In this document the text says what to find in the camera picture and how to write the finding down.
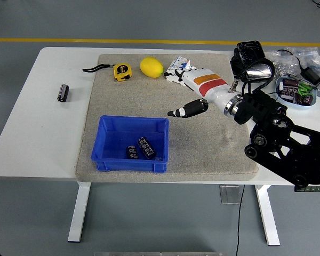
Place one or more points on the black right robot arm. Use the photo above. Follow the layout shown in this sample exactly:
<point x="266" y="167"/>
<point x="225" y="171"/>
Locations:
<point x="282" y="144"/>

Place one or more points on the thin pen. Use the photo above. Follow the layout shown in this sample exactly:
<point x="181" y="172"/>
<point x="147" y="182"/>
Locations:
<point x="309" y="85"/>

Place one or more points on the grey-brown mat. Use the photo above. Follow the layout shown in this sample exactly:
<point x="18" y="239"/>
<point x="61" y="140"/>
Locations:
<point x="138" y="101"/>

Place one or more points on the dark cylindrical battery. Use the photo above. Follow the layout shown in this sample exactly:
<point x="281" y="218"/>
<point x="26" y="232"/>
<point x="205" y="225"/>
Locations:
<point x="63" y="93"/>
<point x="132" y="152"/>
<point x="147" y="147"/>

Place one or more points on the clear bluish plastic bag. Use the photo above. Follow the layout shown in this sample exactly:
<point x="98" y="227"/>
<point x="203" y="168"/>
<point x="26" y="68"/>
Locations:
<point x="310" y="57"/>

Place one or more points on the white table leg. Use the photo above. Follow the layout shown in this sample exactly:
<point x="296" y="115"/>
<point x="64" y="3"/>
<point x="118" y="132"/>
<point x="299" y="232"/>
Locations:
<point x="268" y="213"/>
<point x="78" y="213"/>

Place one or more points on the dark capacitor with purple label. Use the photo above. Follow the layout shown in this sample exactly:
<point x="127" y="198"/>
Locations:
<point x="290" y="86"/>

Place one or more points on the black plastic-wrapped pedal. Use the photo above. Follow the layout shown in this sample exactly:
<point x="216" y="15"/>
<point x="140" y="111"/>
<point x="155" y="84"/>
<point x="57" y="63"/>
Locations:
<point x="250" y="52"/>

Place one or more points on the white table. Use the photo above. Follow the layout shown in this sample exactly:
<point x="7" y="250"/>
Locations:
<point x="42" y="133"/>

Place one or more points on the yellow tape measure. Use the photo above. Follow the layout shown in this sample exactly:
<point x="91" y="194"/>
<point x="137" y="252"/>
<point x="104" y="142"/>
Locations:
<point x="121" y="72"/>

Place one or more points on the dark brown capacitor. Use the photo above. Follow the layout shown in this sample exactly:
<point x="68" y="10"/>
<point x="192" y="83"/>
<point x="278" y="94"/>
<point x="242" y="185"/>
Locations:
<point x="305" y="100"/>

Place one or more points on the yellow lemon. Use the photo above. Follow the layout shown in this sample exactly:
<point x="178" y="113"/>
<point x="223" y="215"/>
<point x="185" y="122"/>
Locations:
<point x="151" y="67"/>

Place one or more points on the light blue parts bowl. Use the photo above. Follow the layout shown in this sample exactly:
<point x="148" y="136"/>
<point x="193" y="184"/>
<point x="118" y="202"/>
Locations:
<point x="309" y="105"/>

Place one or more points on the table control panel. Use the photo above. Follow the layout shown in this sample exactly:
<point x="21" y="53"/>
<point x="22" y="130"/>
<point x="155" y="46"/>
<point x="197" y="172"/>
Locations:
<point x="314" y="189"/>

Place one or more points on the square metal floor plate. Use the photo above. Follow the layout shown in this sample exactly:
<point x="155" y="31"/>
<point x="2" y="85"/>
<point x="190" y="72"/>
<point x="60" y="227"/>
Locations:
<point x="229" y="194"/>

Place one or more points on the blue plastic box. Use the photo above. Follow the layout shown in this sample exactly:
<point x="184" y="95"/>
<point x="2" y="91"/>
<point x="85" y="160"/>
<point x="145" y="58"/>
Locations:
<point x="114" y="138"/>

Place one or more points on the clear bag of screws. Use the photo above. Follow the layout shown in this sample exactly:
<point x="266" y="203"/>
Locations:
<point x="281" y="65"/>

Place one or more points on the green small parts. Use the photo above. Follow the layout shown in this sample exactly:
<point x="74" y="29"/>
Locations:
<point x="305" y="88"/>

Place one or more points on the white circuit breaker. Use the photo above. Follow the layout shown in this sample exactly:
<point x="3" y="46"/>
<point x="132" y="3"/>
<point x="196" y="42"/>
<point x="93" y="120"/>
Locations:
<point x="180" y="63"/>

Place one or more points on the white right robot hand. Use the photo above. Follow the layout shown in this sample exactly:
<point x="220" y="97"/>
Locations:
<point x="210" y="85"/>

